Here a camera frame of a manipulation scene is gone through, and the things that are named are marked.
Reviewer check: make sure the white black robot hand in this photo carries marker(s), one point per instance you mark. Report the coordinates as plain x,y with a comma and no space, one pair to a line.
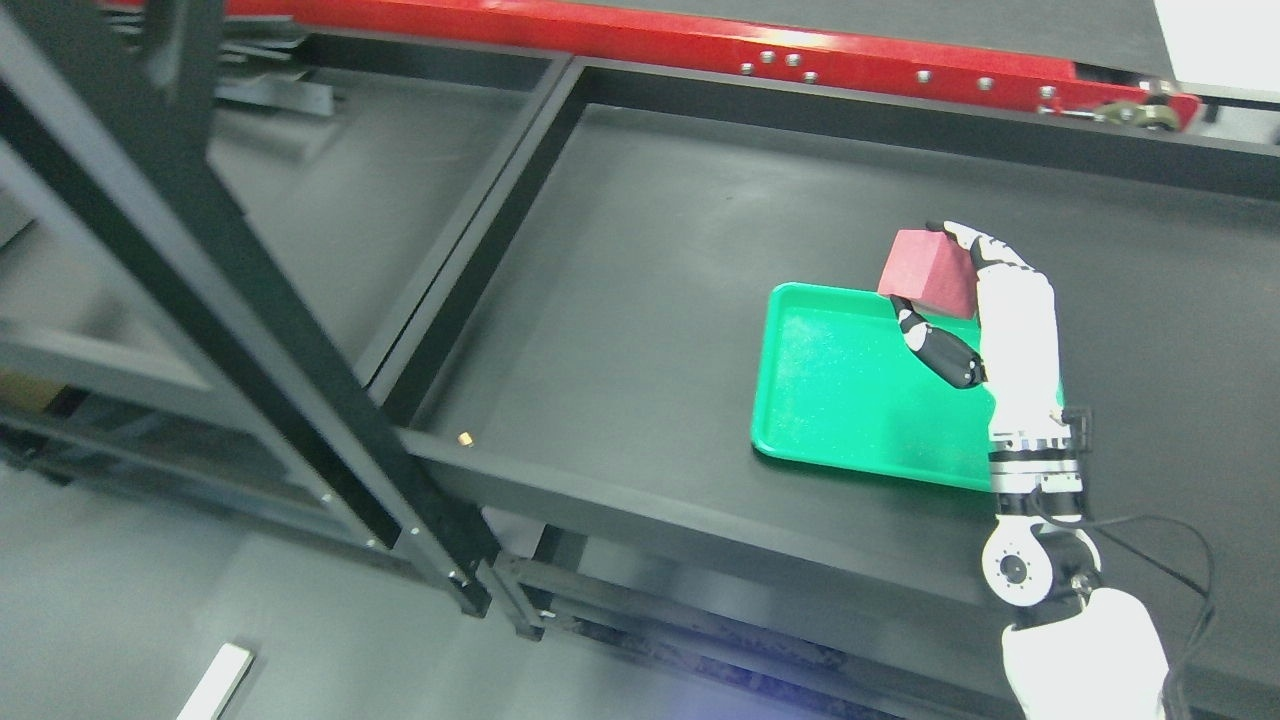
1010,348

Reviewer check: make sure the pink foam block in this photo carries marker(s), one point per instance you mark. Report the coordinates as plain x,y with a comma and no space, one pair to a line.
928,268

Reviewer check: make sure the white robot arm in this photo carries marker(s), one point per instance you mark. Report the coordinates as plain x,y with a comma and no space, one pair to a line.
1076,648

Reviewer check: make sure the green plastic tray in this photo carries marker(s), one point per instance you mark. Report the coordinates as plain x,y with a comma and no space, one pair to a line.
837,387

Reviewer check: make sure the black metal shelf right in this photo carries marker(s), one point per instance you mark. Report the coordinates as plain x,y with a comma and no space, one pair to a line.
661,340

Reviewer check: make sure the black metal shelf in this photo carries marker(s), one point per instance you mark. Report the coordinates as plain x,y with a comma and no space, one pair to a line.
250,217
661,340

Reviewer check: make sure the black metal shelf left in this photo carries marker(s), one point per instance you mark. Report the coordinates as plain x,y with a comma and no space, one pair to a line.
250,217

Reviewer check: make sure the red metal beam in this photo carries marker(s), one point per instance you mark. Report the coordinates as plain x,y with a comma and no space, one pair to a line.
1046,85

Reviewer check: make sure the white table leg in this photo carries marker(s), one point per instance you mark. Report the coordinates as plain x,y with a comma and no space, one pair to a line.
221,680

